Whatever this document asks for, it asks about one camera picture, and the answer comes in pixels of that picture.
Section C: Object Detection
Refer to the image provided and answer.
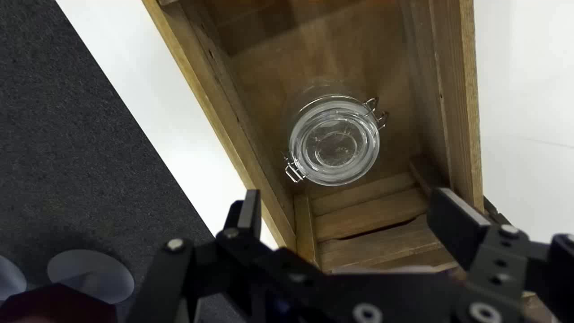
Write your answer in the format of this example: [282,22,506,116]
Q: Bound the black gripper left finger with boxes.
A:
[128,188,277,323]

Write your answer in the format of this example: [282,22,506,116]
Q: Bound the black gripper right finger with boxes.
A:
[428,186,574,323]

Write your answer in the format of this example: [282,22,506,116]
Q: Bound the small wooden slat crate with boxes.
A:
[142,0,485,274]

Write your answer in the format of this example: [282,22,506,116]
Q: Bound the dark red block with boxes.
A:
[0,283,119,323]

